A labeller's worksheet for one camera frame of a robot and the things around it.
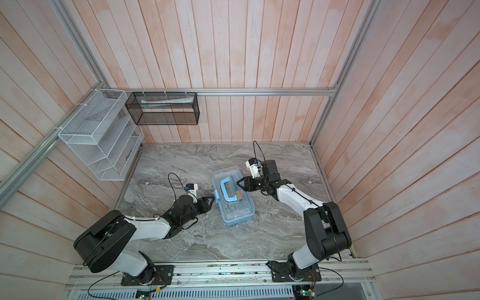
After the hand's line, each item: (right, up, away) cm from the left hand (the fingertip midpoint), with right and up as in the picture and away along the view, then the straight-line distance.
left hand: (213, 202), depth 88 cm
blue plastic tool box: (+10, 0, -3) cm, 11 cm away
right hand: (+13, +10, 0) cm, 17 cm away
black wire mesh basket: (-31, +51, +18) cm, 62 cm away
